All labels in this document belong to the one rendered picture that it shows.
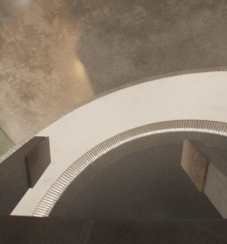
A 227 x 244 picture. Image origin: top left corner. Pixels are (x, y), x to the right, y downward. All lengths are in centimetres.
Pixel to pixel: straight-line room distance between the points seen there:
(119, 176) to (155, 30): 64
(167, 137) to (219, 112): 14
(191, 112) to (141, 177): 25
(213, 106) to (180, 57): 46
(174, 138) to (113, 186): 23
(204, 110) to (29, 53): 88
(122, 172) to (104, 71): 58
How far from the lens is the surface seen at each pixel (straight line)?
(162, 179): 63
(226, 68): 72
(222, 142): 47
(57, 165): 51
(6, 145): 168
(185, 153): 17
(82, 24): 92
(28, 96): 122
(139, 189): 64
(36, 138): 16
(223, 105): 54
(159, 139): 49
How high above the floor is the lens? 87
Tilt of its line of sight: 51 degrees down
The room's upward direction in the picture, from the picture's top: 169 degrees counter-clockwise
